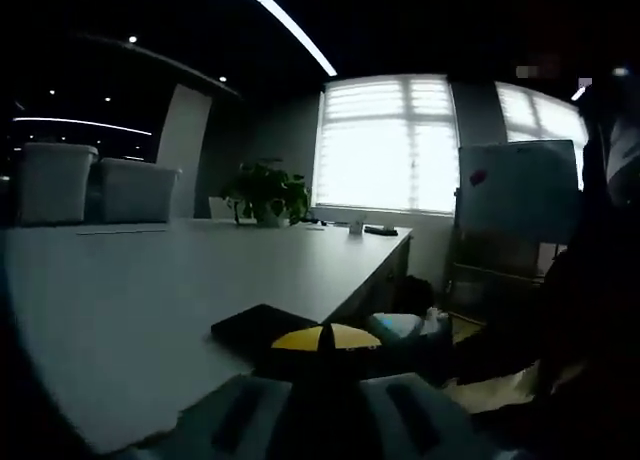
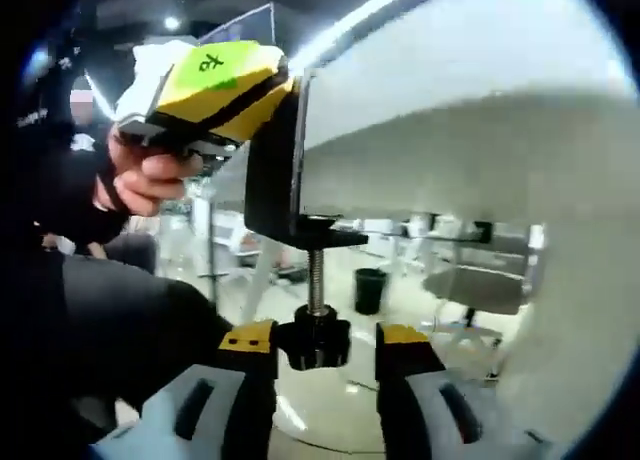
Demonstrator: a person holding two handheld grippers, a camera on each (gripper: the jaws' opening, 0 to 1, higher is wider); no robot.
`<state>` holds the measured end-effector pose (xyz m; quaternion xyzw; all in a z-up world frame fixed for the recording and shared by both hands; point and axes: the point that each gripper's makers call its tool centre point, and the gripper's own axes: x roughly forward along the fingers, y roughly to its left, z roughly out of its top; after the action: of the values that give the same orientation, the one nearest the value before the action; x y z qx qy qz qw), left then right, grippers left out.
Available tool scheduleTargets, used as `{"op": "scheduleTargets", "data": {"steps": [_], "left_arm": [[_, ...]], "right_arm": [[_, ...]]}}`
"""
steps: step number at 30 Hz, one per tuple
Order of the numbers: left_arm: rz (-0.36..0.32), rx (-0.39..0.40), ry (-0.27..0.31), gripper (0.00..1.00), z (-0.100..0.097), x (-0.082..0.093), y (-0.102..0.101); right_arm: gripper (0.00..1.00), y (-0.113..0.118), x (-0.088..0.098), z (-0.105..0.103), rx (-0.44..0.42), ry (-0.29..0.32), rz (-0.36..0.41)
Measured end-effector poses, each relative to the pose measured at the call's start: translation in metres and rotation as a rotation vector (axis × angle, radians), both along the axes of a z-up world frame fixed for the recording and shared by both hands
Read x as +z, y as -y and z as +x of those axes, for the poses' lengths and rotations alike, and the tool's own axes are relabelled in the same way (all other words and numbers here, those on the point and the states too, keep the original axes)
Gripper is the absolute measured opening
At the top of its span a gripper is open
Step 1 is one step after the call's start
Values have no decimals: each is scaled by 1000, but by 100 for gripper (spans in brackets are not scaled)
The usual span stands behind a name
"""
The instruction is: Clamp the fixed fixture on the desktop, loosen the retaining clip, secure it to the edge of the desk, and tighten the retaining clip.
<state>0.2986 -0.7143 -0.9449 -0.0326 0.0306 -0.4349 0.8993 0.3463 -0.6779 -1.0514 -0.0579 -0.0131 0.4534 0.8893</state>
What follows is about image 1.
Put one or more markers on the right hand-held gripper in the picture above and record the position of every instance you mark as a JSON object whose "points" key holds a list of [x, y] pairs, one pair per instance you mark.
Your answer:
{"points": [[405, 327]]}

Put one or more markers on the whiteboard on stand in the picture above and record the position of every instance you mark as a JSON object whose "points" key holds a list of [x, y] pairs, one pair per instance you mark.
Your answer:
{"points": [[520, 195]]}

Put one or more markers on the flat black desk item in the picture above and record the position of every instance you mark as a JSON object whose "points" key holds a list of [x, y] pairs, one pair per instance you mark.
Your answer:
{"points": [[382, 231]]}

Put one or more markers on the white plastic storage box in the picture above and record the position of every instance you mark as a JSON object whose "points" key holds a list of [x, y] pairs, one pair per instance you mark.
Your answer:
{"points": [[52, 185], [135, 192]]}

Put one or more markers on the black backpack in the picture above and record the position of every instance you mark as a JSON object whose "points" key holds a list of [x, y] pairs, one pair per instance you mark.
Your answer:
{"points": [[417, 292]]}

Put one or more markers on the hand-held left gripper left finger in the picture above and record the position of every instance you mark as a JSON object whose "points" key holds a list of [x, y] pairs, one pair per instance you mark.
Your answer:
{"points": [[215, 420]]}

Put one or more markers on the black case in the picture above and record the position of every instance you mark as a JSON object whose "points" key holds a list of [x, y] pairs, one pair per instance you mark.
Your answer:
{"points": [[255, 325]]}

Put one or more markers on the window with white blinds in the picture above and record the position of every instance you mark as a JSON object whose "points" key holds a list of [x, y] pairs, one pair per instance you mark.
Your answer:
{"points": [[535, 115], [385, 150]]}

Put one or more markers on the long white flat strip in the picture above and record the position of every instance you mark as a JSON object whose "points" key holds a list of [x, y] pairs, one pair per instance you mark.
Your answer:
{"points": [[122, 231]]}

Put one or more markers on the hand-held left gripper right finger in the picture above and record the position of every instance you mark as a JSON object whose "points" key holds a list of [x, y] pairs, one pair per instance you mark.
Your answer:
{"points": [[435, 425]]}

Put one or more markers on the potted green plant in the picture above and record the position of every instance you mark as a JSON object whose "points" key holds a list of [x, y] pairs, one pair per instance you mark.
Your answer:
{"points": [[265, 187]]}

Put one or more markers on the white square column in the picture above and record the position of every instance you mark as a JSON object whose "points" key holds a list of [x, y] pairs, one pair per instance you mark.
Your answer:
{"points": [[185, 125]]}

